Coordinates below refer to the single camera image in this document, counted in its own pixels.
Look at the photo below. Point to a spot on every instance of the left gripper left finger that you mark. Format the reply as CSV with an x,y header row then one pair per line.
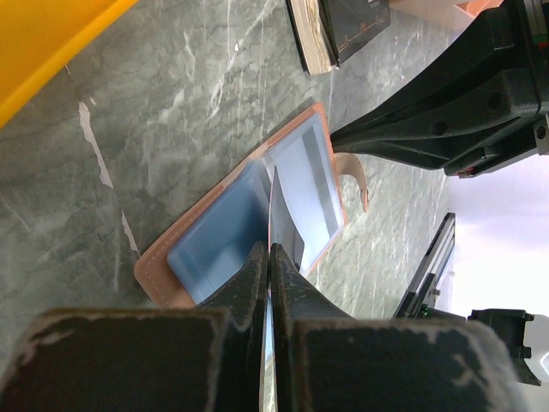
x,y
208,358

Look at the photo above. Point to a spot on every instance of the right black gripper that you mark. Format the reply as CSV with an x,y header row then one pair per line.
x,y
480,106

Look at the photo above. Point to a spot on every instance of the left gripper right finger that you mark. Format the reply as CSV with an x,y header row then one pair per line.
x,y
326,360

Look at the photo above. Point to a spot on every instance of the pink leather card holder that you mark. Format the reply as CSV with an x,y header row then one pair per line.
x,y
210,242

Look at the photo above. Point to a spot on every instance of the yellow bin with cards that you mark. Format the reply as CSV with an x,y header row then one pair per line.
x,y
39,37

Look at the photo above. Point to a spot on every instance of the white silver VIP card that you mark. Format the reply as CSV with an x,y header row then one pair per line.
x,y
308,183

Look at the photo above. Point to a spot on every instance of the peach file organizer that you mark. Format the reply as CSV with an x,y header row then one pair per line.
x,y
453,14

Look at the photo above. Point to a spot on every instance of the black book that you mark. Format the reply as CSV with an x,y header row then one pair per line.
x,y
329,32

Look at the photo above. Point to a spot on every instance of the aluminium frame rail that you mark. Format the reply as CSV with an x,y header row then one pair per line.
x,y
424,295

